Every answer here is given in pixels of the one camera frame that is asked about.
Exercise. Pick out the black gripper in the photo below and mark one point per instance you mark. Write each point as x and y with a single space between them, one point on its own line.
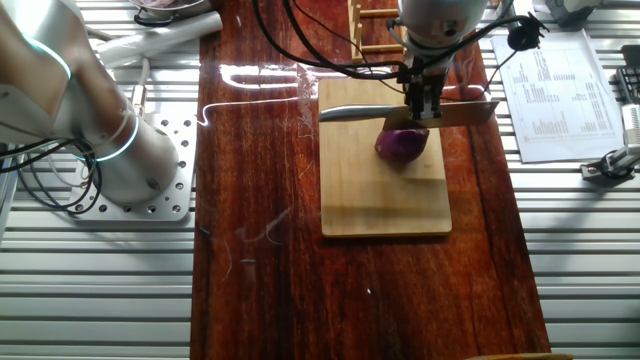
425 82

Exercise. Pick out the steel cleaver knife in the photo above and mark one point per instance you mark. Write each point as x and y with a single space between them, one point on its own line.
465 116

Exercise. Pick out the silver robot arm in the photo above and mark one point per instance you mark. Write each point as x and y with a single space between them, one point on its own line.
135 160

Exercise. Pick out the purple onion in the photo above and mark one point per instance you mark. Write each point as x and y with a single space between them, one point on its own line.
400 146

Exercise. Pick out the wooden knife rack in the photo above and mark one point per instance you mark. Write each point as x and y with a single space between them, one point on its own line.
356 30

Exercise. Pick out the bamboo cutting board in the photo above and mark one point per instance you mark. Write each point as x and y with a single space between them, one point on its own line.
370 200

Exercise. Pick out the printed paper sheet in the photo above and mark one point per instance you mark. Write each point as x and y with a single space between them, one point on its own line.
555 110

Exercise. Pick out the glossy wood-grain table mat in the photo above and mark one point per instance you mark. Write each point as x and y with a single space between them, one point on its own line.
250 300

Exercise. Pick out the white plastic roll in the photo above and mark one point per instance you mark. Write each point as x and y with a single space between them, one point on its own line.
160 37

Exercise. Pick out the purple vegetable pieces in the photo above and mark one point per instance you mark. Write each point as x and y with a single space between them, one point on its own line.
155 3

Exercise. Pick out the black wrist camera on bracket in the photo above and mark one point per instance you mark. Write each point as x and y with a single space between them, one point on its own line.
522 36

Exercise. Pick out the grey metal mount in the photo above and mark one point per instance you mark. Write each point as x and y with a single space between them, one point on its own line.
570 11

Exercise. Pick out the silver bar-shaped camera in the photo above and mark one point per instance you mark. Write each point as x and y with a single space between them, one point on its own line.
632 125

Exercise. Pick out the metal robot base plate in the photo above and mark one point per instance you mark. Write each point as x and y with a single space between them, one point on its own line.
175 202

